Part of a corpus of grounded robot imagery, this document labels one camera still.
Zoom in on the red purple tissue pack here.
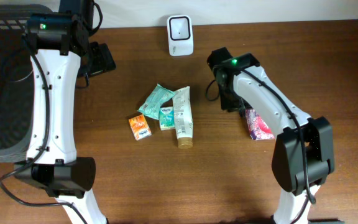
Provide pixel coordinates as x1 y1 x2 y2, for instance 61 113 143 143
246 109 275 141

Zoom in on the white conditioner tube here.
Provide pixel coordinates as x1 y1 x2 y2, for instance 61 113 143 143
172 86 193 149

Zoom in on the teal Kleenex tissue pack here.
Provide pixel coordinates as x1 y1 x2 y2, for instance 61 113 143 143
159 106 175 131

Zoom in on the teal wet wipes pack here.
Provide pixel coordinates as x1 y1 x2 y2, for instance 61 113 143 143
138 84 175 119

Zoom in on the orange tissue pack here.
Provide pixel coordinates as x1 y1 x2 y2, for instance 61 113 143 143
129 114 152 141

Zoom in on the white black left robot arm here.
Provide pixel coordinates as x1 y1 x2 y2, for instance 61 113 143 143
14 1 116 223

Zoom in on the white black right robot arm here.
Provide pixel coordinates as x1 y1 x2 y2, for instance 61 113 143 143
207 47 335 223

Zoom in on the white barcode scanner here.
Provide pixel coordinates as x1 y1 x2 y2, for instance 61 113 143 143
167 15 194 57

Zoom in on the grey plastic mesh basket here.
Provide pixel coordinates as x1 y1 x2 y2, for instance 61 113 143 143
0 4 51 163

